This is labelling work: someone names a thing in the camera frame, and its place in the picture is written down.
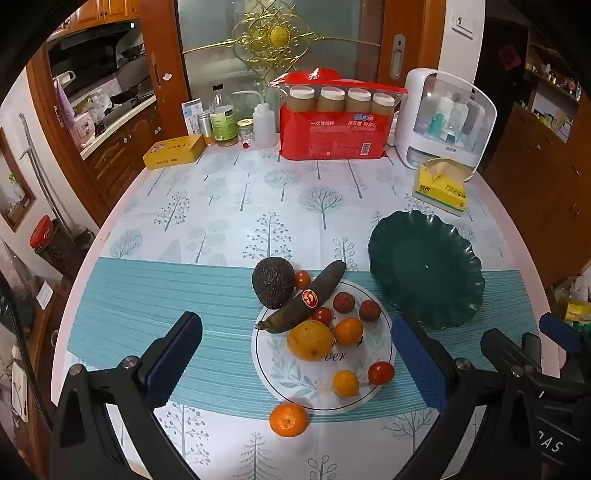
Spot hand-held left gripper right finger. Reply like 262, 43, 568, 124
390, 315, 536, 480

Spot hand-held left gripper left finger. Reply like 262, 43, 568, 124
48, 311, 204, 480

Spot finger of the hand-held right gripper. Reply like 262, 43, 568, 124
480, 329, 543, 376
538, 313, 585, 356

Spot red tomato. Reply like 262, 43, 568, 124
368, 361, 395, 385

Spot medium orange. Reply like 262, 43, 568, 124
333, 318, 365, 347

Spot dark green wavy plate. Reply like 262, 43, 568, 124
368, 210, 485, 329

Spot large yellow orange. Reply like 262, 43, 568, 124
287, 320, 334, 361

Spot white leaf-print plate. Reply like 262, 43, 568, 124
252, 279, 398, 411

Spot tangerine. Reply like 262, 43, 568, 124
270, 403, 309, 437

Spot dark overripe banana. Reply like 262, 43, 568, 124
255, 261, 347, 332

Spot yellow green boxes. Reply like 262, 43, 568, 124
551, 272, 591, 324

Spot small yellow orange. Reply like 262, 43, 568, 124
332, 370, 360, 398

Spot tree-print tablecloth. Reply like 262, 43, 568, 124
51, 138, 555, 480

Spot dark avocado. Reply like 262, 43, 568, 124
252, 257, 296, 309

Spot wooden cabinet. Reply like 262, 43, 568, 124
480, 102, 591, 287

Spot yellow tissue box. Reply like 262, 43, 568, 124
412, 158, 469, 217

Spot red lid jar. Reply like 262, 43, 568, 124
30, 215, 77, 278

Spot yellow tin box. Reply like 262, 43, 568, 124
142, 134, 205, 171

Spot metal tin can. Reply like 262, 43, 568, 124
198, 112, 215, 146

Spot white cosmetics organizer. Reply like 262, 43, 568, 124
397, 68, 497, 171

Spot red pack of paper cups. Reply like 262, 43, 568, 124
270, 68, 409, 160

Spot green label glass bottle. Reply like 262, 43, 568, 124
209, 84, 238, 147

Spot white carton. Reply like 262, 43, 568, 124
181, 99, 204, 137

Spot white squeeze wash bottle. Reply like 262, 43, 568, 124
233, 90, 278, 148

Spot black frying pan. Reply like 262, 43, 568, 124
110, 85, 145, 104

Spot golden door ornament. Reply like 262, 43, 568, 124
182, 0, 382, 86

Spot wooden picture frame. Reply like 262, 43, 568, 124
0, 129, 37, 232

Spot silver door handle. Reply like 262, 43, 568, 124
390, 34, 407, 79

